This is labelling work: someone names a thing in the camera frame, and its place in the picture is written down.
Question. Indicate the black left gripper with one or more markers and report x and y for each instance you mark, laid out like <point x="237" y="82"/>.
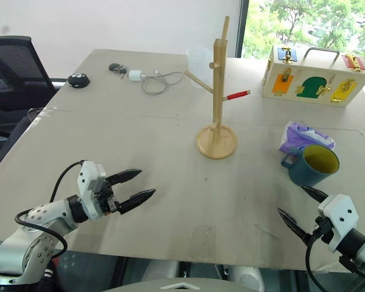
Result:
<point x="105" y="193"/>

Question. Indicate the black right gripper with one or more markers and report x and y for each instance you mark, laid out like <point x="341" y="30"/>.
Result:
<point x="324" y="229"/>

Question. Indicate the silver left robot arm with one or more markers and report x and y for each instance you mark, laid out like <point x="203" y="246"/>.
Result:
<point x="39" y="213"/>

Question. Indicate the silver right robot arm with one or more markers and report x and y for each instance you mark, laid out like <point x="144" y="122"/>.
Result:
<point x="356" y="243"/>

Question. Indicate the teal mug yellow inside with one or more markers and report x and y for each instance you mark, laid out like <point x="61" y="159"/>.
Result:
<point x="307" y="179"/>

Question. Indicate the wooden mug tree stand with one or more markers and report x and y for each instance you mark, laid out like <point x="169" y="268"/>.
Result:
<point x="219" y="91"/>

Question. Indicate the clear plastic cup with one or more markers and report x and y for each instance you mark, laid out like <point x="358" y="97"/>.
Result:
<point x="197" y="61"/>

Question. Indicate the purple plastic bag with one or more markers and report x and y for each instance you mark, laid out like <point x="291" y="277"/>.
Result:
<point x="292" y="137"/>

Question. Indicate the white rounded shape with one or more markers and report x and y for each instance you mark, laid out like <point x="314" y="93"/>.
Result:
<point x="246" y="278"/>

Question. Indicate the white charger plug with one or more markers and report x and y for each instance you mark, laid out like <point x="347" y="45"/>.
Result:
<point x="134" y="75"/>

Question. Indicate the black round white-dotted object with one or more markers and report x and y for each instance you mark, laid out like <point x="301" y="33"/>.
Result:
<point x="78" y="80"/>

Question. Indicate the black key bundle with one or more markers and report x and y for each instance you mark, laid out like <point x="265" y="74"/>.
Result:
<point x="114" y="67"/>

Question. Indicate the wooden lock box with latches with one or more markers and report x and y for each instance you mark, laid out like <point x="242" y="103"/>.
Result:
<point x="292" y="88"/>

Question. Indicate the black mesh office chair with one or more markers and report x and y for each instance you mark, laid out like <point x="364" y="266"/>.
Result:
<point x="15" y="61"/>

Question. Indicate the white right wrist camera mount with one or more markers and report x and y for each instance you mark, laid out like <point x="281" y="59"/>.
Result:
<point x="340" y="213"/>

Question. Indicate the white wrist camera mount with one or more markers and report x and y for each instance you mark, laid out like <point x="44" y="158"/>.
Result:
<point x="86" y="179"/>
<point x="340" y="213"/>

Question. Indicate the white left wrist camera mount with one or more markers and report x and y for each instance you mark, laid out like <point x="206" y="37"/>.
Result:
<point x="86" y="179"/>

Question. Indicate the black window frame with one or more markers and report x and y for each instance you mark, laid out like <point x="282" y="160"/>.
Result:
<point x="242" y="27"/>

